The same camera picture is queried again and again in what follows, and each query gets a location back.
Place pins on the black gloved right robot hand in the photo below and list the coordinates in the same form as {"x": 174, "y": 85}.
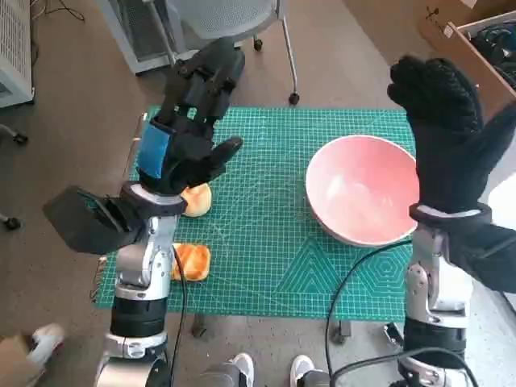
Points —
{"x": 447, "y": 153}

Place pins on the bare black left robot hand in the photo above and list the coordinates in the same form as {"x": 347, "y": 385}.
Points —
{"x": 155, "y": 149}

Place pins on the round toy bread roll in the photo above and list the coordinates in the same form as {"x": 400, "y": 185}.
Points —
{"x": 199, "y": 201}

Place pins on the pink bowl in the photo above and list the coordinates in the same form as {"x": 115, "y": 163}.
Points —
{"x": 354, "y": 181}

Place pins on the golden toy bread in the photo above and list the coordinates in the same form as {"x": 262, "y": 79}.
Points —
{"x": 195, "y": 262}

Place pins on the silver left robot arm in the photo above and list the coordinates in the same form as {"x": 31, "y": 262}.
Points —
{"x": 141, "y": 266}

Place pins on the white rounded object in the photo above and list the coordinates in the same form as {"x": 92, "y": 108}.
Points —
{"x": 504, "y": 201}

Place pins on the green cutting mat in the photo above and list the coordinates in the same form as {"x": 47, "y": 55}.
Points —
{"x": 262, "y": 201}

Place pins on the printed cardboard box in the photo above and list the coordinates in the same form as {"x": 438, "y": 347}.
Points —
{"x": 451, "y": 16}

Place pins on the chair base with black casters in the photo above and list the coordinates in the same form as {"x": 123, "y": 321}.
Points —
{"x": 18, "y": 138}

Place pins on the grey mesh office chair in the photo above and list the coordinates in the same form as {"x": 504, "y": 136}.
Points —
{"x": 234, "y": 16}

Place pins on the white perforated appliance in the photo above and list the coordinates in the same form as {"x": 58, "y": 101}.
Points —
{"x": 14, "y": 40}

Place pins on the black table leg foot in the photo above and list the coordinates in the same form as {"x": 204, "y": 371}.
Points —
{"x": 199, "y": 326}
{"x": 393, "y": 334}
{"x": 340, "y": 332}

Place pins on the person's white shoe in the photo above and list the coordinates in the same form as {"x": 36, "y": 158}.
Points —
{"x": 44, "y": 342}

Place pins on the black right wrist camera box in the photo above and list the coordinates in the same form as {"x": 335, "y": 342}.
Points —
{"x": 483, "y": 254}

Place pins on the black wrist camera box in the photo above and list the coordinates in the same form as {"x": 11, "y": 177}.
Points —
{"x": 76, "y": 225}
{"x": 483, "y": 254}

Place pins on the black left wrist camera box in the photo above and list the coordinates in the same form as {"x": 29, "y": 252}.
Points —
{"x": 76, "y": 225}

